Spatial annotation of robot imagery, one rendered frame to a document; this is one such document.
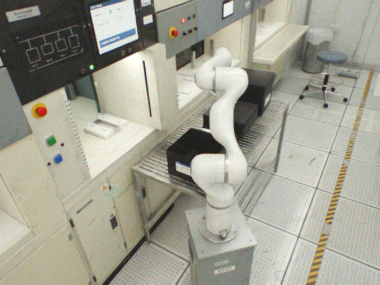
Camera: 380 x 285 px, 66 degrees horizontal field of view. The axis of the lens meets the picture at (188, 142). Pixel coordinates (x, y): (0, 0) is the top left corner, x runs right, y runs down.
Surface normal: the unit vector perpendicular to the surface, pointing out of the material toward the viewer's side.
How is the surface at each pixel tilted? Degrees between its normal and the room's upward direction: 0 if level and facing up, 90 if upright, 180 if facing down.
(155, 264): 0
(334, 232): 0
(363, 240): 0
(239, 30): 90
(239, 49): 90
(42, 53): 90
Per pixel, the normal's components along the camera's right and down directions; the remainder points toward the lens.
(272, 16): -0.52, 0.51
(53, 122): 0.85, 0.27
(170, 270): -0.04, -0.82
